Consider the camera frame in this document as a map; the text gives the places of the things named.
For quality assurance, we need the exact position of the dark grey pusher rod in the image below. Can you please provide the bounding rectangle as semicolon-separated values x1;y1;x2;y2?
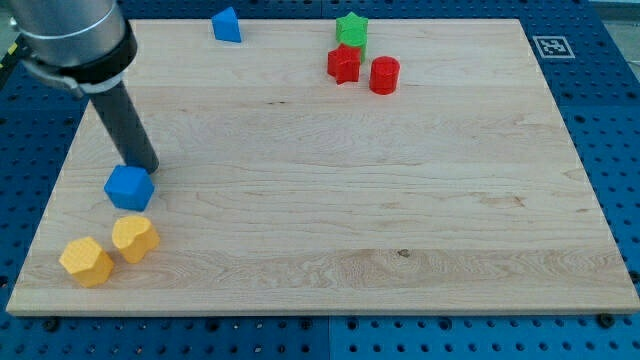
89;81;159;174

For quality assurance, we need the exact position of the wooden board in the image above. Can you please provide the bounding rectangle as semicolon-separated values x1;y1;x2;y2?
7;19;639;317

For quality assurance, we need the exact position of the white fiducial marker tag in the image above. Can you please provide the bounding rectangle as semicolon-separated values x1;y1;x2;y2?
533;35;575;59

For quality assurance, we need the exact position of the red star block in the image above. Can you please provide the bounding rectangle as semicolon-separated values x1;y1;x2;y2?
327;44;361;84

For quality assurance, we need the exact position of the green star block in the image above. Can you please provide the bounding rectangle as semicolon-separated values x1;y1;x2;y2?
335;12;369;61

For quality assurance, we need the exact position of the blue triangle block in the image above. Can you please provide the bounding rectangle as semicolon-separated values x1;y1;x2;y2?
211;7;242;43

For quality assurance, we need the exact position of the red cylinder block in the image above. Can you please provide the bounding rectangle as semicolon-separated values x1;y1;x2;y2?
369;56;400;95

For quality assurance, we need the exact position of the yellow heart block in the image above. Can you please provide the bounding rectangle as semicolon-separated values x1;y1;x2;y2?
112;215;160;264

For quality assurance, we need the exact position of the blue cube block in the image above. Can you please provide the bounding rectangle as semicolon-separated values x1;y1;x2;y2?
103;165;155;212

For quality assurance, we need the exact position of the yellow hexagon block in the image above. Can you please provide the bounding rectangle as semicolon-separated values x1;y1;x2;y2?
59;237;115;288

